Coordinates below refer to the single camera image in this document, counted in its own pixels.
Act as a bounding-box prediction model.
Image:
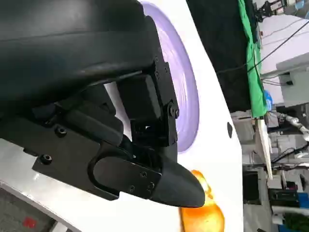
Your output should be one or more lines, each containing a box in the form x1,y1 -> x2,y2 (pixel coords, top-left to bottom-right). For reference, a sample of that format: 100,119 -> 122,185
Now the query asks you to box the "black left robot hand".
0,0 -> 206,209

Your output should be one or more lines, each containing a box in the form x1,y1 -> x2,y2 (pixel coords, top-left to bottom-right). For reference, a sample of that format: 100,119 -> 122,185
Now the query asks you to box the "lilac plate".
140,1 -> 200,153

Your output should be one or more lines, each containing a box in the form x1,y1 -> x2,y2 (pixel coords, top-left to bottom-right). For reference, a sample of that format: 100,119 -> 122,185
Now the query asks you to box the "black backdrop cloth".
185,0 -> 257,113

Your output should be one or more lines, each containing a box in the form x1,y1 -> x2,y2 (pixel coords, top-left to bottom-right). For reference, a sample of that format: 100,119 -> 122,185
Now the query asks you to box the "green cloth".
238,0 -> 268,118

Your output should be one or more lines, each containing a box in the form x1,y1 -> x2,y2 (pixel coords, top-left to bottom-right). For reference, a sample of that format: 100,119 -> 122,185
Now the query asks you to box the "white slanted board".
255,118 -> 274,180

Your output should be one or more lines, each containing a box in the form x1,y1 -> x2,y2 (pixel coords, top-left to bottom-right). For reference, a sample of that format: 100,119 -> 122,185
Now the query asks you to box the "black floor box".
242,170 -> 260,204

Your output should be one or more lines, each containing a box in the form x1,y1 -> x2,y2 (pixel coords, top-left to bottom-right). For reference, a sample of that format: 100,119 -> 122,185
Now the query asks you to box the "grey machine box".
276,54 -> 309,107

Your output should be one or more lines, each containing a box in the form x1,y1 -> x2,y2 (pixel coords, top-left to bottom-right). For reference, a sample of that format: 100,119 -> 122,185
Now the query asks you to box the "thin black background cable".
214,20 -> 309,74

